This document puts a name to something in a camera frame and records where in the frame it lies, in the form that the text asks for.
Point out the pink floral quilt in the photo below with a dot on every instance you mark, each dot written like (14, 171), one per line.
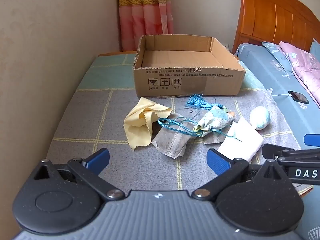
(303, 65)

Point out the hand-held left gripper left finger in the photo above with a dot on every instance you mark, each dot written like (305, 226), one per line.
(98, 158)

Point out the blue floral bed sheet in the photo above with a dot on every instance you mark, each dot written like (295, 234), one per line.
(272, 85)

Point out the blue and white squishy ball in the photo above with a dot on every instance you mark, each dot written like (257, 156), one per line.
(260, 118)

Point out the white cloth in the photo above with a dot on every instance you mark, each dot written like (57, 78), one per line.
(241, 142)

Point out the pink patterned curtain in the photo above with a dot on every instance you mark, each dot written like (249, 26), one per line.
(145, 12)

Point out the patterned sachet with blue tassel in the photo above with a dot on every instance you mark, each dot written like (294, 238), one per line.
(215, 121)

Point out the blue floral pillow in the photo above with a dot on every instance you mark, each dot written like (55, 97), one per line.
(275, 52)

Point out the grey face mask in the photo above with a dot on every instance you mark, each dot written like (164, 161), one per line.
(172, 140)

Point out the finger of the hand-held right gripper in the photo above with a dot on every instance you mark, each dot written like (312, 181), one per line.
(275, 152)
(312, 140)

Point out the cardboard box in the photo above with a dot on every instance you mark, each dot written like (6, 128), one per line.
(175, 62)

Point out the plaid grey and green blanket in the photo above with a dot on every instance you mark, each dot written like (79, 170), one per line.
(100, 110)

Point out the black smartphone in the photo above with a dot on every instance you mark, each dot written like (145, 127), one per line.
(298, 96)

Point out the wooden bed headboard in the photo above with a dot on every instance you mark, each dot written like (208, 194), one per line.
(275, 12)

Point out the yellow cleaning cloth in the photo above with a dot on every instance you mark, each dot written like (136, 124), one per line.
(140, 123)

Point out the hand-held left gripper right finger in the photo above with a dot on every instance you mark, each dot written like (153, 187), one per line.
(217, 161)

